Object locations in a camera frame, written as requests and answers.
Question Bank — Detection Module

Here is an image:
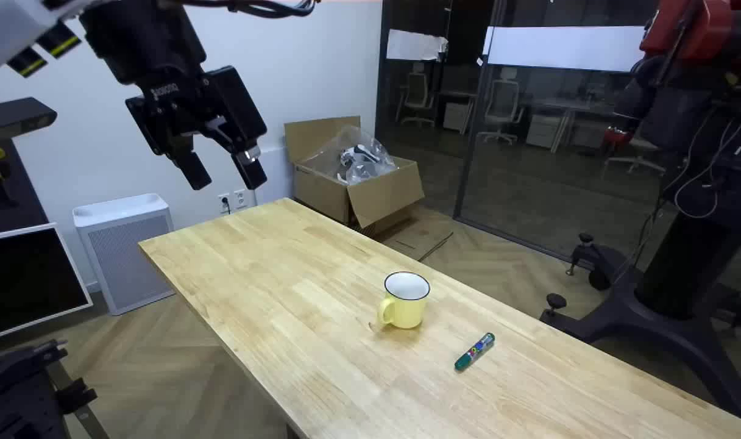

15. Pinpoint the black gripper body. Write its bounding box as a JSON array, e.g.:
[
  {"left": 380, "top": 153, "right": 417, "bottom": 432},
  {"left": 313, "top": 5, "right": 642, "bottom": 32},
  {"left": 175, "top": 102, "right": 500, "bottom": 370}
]
[{"left": 126, "top": 64, "right": 271, "bottom": 158}]

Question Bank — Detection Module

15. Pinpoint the green capped marker pen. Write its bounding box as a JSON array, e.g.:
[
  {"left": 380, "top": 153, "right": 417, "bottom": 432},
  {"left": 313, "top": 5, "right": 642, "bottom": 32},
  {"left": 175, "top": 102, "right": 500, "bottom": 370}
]
[{"left": 453, "top": 328, "right": 498, "bottom": 375}]

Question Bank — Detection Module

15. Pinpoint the yellow enamel cup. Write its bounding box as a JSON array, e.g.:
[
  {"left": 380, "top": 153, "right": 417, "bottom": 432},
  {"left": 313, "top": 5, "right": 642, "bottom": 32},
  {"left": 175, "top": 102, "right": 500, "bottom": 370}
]
[{"left": 377, "top": 269, "right": 434, "bottom": 331}]

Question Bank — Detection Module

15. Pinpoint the white air purifier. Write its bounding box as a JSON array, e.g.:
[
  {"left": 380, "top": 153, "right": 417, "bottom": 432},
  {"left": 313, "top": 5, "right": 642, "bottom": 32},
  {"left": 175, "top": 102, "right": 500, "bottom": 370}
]
[{"left": 71, "top": 193, "right": 175, "bottom": 316}]

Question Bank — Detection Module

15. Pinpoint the clear plastic bag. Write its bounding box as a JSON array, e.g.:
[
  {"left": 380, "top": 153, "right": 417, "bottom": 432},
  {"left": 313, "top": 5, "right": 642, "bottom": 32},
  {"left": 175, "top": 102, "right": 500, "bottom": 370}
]
[{"left": 325, "top": 138, "right": 397, "bottom": 186}]

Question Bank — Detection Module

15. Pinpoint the open cardboard box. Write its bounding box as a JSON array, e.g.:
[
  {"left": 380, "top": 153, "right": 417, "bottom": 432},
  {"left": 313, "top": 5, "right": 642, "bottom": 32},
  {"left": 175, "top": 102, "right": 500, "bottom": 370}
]
[{"left": 284, "top": 114, "right": 428, "bottom": 232}]

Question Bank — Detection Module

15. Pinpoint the white office chair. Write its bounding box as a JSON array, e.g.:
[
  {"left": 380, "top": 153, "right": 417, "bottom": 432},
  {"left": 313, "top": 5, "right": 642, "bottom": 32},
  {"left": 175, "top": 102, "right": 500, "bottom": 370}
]
[
  {"left": 477, "top": 77, "right": 525, "bottom": 148},
  {"left": 397, "top": 64, "right": 440, "bottom": 130}
]

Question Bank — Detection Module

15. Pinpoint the black shelf rack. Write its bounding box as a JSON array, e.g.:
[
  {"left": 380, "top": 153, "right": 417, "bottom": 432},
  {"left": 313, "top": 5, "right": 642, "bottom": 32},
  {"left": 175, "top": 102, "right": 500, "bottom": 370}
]
[{"left": 0, "top": 75, "right": 61, "bottom": 238}]

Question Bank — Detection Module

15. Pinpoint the black computer monitor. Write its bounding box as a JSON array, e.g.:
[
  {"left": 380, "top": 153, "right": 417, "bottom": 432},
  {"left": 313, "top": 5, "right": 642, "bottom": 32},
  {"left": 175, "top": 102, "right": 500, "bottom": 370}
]
[{"left": 0, "top": 221, "right": 96, "bottom": 348}]

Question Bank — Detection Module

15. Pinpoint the red office chair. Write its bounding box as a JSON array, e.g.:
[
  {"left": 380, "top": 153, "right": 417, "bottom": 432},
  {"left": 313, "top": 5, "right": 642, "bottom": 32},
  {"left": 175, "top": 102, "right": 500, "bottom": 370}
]
[{"left": 603, "top": 125, "right": 669, "bottom": 177}]

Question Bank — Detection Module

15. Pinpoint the white wall outlet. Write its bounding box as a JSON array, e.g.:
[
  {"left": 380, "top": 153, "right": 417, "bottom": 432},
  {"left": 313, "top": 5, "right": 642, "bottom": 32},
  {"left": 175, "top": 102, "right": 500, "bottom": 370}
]
[{"left": 218, "top": 187, "right": 256, "bottom": 214}]

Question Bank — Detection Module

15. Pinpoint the black camera stand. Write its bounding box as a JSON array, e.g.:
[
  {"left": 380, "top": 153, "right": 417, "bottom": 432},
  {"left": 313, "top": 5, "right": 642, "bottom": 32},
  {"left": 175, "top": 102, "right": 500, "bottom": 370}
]
[{"left": 0, "top": 338, "right": 104, "bottom": 439}]

